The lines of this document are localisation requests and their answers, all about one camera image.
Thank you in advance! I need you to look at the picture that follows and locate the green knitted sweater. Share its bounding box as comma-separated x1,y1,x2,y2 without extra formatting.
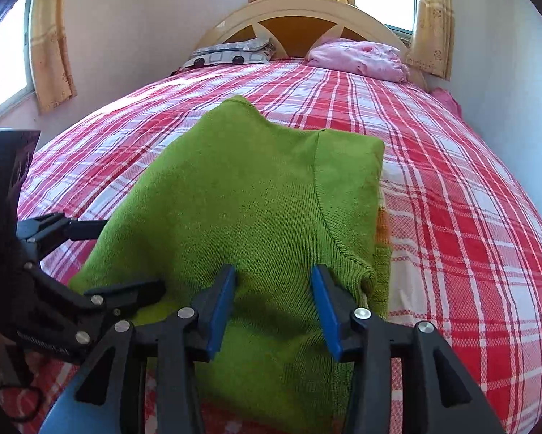
67,95,393,434

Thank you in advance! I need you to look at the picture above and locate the red plaid bed sheet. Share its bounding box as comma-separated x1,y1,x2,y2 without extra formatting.
0,60,542,434

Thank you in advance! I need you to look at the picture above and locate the pink pillow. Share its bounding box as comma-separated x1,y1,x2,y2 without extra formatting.
304,40,409,83

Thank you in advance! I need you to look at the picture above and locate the grey patterned pillow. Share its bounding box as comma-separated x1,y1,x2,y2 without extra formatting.
180,38,276,71

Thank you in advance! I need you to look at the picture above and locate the cream wooden headboard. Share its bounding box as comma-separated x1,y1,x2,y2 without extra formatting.
192,0,430,93

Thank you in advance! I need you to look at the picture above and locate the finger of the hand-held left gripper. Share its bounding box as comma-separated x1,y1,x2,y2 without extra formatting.
24,262,165,351
17,212,109,264

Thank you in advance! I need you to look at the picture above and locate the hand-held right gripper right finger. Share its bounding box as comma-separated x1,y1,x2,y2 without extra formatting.
311,264,507,434

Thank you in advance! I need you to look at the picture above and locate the black cable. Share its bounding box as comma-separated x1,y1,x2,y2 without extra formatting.
0,353,46,422

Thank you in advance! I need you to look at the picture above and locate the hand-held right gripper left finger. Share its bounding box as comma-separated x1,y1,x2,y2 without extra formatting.
39,264,238,434

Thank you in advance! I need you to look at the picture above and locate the pink cloth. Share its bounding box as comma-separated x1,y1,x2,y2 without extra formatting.
430,88,462,116

